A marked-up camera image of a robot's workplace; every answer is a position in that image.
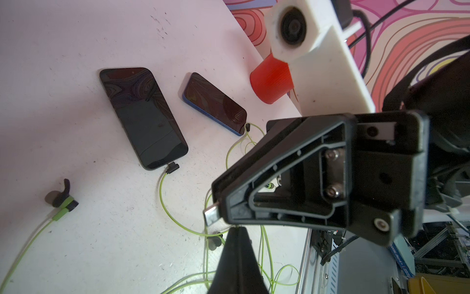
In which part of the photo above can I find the green earphone cable plug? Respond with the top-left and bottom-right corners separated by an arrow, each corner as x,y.
224,122 -> 302,294

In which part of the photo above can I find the black smartphone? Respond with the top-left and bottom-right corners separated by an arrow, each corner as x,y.
99,67 -> 188,170

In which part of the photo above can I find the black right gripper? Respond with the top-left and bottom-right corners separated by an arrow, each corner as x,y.
212,110 -> 430,246

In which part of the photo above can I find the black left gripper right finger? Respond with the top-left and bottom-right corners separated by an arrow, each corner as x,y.
237,227 -> 268,294

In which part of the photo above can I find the blue-cased smartphone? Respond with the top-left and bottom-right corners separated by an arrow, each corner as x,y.
182,72 -> 247,136

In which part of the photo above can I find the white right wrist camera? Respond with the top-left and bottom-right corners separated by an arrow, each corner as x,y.
264,1 -> 376,116

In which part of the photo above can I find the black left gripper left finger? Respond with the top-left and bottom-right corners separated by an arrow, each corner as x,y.
208,227 -> 239,294

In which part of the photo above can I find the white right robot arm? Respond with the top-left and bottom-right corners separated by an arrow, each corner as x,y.
204,37 -> 470,246

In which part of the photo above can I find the red plastic cup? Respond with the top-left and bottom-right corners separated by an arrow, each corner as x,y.
250,53 -> 294,104

